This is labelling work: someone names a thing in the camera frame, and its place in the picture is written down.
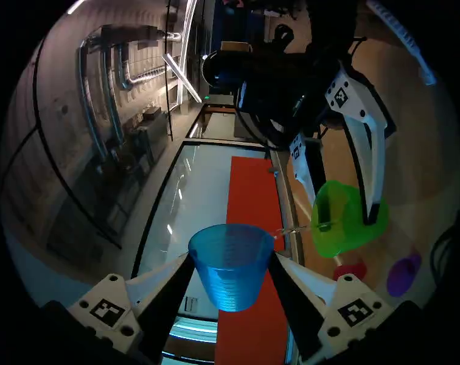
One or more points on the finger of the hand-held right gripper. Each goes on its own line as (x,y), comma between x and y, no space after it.
(361,114)
(300,159)

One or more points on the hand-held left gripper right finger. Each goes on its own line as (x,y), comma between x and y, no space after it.
(351,304)

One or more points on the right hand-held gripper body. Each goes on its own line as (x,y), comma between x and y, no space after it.
(275,87)

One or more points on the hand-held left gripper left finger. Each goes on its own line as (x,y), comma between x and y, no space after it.
(112,300)

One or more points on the green plastic cup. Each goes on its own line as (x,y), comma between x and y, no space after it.
(344,224)

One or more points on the blue plastic cup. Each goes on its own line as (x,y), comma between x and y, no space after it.
(230,266)

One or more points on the red plastic cup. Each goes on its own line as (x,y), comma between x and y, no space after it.
(349,270)

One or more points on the purple plastic cup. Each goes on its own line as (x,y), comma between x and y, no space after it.
(403,274)

